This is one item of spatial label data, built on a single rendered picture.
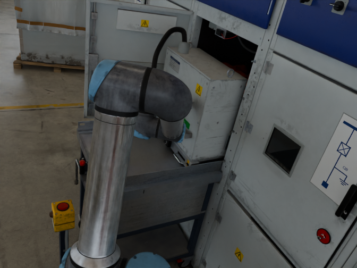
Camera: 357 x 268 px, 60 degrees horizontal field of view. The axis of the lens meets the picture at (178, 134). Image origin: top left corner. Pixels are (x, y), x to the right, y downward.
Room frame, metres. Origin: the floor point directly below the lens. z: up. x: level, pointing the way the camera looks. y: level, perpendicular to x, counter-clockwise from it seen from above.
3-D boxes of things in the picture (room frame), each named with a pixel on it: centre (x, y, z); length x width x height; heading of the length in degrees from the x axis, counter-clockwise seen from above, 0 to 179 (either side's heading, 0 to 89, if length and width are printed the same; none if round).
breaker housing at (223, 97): (1.73, -0.18, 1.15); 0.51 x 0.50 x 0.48; 122
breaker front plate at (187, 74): (1.60, 0.04, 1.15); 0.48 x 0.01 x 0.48; 32
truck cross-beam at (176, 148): (1.61, 0.02, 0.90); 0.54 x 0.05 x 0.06; 32
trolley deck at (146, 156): (1.52, 0.16, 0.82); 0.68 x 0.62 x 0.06; 122
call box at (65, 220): (0.91, 0.41, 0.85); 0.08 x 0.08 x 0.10; 32
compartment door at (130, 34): (1.89, 0.35, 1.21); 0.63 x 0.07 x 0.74; 112
